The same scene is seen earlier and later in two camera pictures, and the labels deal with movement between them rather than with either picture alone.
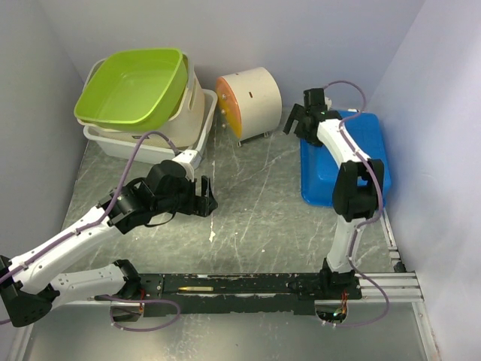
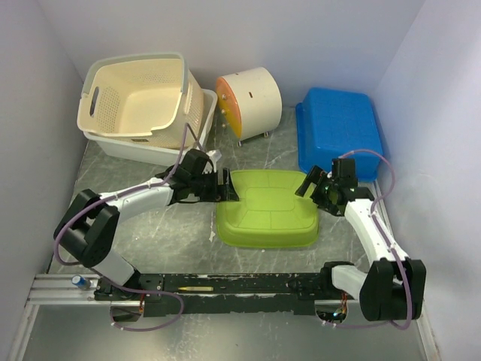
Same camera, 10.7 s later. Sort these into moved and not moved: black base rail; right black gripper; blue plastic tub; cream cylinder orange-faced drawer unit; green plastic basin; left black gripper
Moved: left black gripper; right black gripper; blue plastic tub; green plastic basin
Not moved: cream cylinder orange-faced drawer unit; black base rail
